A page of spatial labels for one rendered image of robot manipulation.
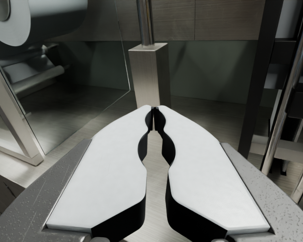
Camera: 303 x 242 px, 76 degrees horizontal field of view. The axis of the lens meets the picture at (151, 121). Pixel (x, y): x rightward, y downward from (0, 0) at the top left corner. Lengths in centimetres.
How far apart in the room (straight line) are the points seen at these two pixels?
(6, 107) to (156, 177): 42
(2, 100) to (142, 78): 36
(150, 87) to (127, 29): 37
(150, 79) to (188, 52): 27
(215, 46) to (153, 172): 50
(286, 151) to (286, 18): 20
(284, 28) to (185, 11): 51
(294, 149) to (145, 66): 41
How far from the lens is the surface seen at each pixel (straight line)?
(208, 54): 80
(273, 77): 35
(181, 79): 86
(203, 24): 78
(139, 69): 60
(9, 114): 61
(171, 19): 81
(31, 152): 67
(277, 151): 39
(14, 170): 72
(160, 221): 45
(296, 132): 52
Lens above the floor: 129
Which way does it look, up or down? 33 degrees down
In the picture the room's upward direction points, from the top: 7 degrees counter-clockwise
